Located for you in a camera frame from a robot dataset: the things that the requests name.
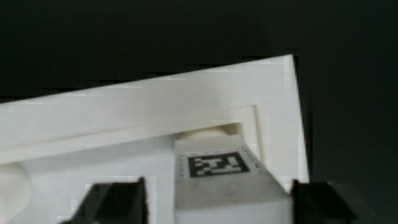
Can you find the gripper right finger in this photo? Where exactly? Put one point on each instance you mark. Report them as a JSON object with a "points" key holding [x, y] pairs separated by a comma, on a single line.
{"points": [[330, 205]]}

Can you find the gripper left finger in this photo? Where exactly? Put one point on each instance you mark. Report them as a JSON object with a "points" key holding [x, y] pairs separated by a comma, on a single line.
{"points": [[115, 204]]}

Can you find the white table leg with tag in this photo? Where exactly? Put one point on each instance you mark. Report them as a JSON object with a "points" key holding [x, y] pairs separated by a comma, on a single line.
{"points": [[227, 190]]}

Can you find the white square table top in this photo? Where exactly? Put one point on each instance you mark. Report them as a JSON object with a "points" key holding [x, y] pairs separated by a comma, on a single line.
{"points": [[93, 136]]}

